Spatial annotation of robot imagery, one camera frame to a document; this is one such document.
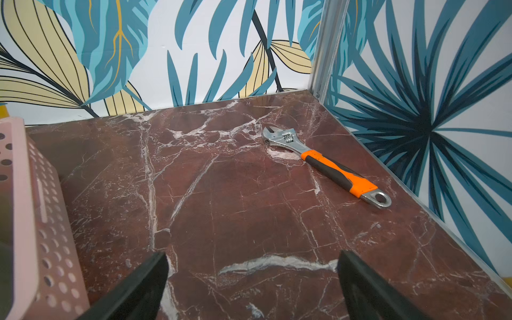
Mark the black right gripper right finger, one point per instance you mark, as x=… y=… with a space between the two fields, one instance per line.
x=368 y=296

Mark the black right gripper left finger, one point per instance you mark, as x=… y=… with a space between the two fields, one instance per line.
x=138 y=296

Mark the pink perforated plastic basket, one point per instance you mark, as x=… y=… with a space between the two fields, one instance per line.
x=39 y=262

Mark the orange handled adjustable wrench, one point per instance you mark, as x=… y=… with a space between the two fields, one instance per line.
x=344 y=177

